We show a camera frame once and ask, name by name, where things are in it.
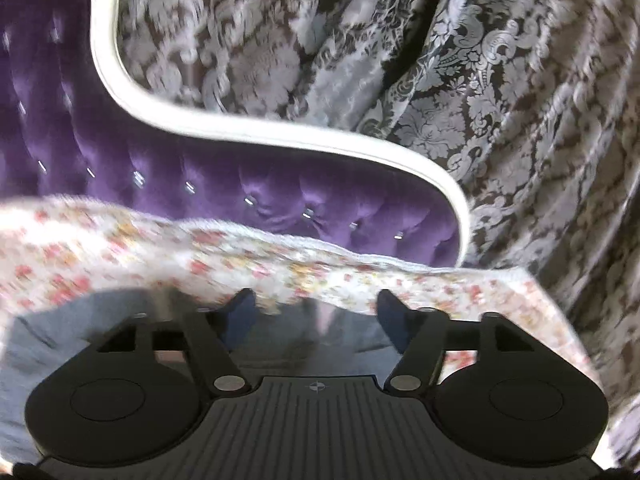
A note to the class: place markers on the purple tufted headboard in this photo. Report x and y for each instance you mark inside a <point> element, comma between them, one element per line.
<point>150,160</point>

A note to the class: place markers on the floral printed blanket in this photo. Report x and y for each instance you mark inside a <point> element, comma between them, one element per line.
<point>300,270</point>

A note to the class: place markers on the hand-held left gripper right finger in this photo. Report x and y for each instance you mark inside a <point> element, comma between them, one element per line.
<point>392,312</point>

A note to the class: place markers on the brown damask curtain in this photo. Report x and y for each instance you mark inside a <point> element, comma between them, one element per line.
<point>500,110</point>

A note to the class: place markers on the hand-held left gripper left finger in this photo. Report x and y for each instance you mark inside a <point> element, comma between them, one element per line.
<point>239,312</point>

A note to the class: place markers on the grey small garment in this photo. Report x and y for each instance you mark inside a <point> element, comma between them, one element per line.
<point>50,342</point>

